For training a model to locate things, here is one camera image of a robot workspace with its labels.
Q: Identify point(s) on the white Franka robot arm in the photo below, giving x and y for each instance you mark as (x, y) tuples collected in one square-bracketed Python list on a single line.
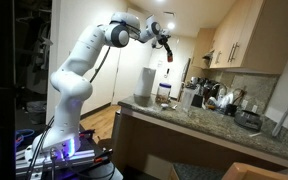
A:
[(74, 83)]

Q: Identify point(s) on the ceiling air vent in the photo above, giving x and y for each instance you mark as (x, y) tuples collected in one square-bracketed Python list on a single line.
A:
[(169, 14)]

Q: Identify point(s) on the small wooden wall cabinet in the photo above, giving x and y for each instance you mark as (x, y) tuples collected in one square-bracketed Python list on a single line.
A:
[(202, 46)]

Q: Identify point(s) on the metal robot base platform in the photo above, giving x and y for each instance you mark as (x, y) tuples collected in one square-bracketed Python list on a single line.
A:
[(84, 156)]

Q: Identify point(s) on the black vertical pole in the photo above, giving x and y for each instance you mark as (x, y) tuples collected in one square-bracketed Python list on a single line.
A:
[(4, 100)]

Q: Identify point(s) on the black toaster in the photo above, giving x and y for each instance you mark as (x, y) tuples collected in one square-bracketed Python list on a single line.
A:
[(248, 120)]

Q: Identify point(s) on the white room door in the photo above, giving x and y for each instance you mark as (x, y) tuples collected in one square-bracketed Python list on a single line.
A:
[(127, 73)]

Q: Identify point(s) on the grey trash bin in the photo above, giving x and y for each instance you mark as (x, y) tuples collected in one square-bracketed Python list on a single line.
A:
[(35, 111)]

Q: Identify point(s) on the small metal dish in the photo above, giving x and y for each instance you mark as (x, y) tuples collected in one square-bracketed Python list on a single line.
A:
[(165, 106)]

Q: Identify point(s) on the white bottle with red end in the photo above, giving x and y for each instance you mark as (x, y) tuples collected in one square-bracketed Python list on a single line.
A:
[(169, 57)]

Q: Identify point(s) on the clear container with blue lid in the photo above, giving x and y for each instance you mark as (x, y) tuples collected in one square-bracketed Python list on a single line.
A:
[(164, 93)]

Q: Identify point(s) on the black mug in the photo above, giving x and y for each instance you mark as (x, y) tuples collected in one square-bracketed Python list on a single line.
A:
[(230, 110)]

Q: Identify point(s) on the large wooden wall cabinet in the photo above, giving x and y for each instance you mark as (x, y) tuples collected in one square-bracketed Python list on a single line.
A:
[(264, 36)]

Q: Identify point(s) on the range hood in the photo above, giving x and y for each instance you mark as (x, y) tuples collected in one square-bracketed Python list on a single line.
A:
[(208, 55)]

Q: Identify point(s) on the wooden kitchen island body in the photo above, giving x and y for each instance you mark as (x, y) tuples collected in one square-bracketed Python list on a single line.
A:
[(157, 143)]

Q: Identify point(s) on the wooden chair back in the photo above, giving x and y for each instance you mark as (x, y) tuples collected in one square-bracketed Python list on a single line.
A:
[(250, 171)]

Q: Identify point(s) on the white stick on counter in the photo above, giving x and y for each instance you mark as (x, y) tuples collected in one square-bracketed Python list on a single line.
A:
[(254, 134)]

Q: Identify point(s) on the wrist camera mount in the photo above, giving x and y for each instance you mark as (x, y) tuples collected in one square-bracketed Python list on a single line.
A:
[(165, 32)]

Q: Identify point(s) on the round ceiling light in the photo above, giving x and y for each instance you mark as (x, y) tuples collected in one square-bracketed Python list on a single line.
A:
[(171, 25)]

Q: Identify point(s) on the black coffee maker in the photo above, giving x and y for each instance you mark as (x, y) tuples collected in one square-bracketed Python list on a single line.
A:
[(200, 95)]

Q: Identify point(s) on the white wall outlet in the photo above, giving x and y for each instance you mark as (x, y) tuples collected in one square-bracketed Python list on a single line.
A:
[(244, 103), (254, 108)]

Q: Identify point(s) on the white dishes by sink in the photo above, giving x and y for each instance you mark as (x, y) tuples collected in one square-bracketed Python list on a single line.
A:
[(226, 99)]

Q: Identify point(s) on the white closet door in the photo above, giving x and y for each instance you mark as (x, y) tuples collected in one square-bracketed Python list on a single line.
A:
[(104, 90)]

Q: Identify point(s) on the clear plastic pitcher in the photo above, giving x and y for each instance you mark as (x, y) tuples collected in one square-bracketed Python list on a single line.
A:
[(187, 98)]

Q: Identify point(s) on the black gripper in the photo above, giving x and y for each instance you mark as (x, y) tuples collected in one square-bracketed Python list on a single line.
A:
[(161, 40)]

